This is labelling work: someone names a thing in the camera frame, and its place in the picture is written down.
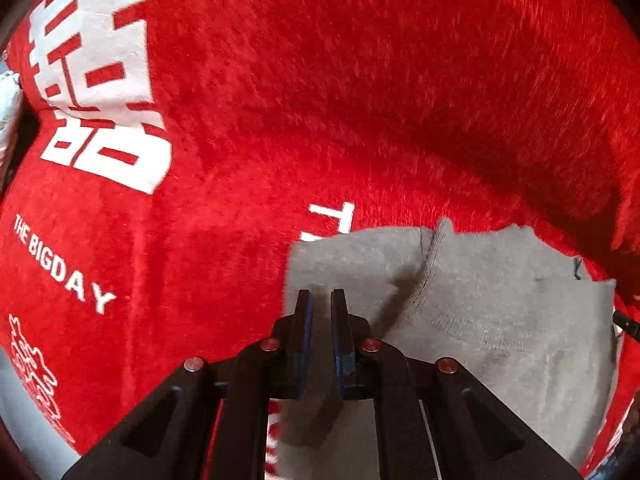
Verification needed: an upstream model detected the red printed blanket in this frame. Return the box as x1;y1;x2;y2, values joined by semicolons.
0;0;640;480

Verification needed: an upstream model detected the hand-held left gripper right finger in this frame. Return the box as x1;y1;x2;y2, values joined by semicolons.
330;289;583;480

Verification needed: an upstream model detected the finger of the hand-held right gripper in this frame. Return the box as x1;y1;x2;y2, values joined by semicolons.
612;310;640;344

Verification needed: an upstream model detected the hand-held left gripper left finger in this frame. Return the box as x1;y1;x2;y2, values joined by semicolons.
62;289;315;480

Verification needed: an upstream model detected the white quilted cloth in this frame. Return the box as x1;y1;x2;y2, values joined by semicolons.
0;69;25;166

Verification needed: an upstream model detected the grey knit sweater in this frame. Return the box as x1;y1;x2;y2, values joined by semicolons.
272;217;621;480

